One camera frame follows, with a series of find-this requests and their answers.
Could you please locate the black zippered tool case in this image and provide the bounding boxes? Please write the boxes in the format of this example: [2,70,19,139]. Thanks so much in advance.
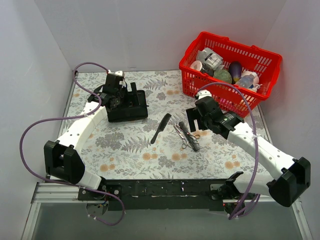
[107,90,148,123]

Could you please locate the black wide tooth comb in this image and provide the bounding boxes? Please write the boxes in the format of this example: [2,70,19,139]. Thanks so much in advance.
[178,121,200,152]

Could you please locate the black tail comb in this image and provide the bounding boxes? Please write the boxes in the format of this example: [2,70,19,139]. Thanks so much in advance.
[150,113,172,144]

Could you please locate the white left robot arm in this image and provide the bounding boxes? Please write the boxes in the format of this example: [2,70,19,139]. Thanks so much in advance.
[44,71,129,200]

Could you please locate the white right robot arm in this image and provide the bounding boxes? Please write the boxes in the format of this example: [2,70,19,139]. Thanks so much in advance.
[186,96,311,207]

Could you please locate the silver thinning scissors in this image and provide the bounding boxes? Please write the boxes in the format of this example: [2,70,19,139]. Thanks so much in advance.
[174,124,201,140]

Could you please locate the silver straight scissors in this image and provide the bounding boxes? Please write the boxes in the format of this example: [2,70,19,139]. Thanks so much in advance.
[173,124,189,149]

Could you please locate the floral patterned table mat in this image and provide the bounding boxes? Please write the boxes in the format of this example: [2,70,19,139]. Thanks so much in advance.
[80,70,255,179]

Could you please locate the green textured ball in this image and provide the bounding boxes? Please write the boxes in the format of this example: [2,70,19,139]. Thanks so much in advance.
[213,69,233,84]

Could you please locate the white pink cup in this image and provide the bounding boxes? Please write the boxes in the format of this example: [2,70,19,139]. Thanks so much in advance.
[190,60,203,72]

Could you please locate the red plastic shopping basket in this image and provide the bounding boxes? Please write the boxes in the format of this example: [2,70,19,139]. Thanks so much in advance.
[179,31,283,118]

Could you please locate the clear plastic bottle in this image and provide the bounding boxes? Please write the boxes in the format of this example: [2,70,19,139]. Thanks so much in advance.
[235,74,255,89]

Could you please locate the purple toy eggplant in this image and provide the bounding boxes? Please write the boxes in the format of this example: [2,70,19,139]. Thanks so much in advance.
[228,61,242,84]

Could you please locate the grey foil snack pouch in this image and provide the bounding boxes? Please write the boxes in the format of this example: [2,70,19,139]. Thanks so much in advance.
[196,47,223,71]

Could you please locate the white round toy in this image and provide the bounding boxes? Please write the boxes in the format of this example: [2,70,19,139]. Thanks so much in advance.
[241,70,262,92]

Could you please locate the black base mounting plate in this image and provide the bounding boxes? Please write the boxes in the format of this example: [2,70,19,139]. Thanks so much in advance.
[77,178,242,211]

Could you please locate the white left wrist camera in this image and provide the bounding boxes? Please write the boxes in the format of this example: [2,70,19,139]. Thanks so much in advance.
[105,71,125,86]

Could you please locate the aluminium frame rail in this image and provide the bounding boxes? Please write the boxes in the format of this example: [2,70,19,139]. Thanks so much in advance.
[21,183,86,240]

